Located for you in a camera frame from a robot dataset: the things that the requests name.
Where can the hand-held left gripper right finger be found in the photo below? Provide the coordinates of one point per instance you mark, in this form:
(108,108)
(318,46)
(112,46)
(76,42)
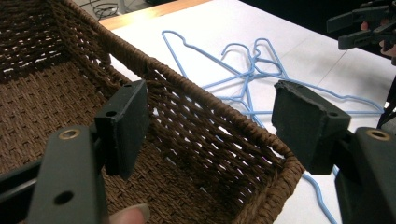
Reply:
(311,133)

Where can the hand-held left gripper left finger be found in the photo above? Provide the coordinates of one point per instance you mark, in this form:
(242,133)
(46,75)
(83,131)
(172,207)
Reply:
(71,174)

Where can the brown woven wicker basket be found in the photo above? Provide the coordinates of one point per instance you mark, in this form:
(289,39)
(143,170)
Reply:
(46,102)

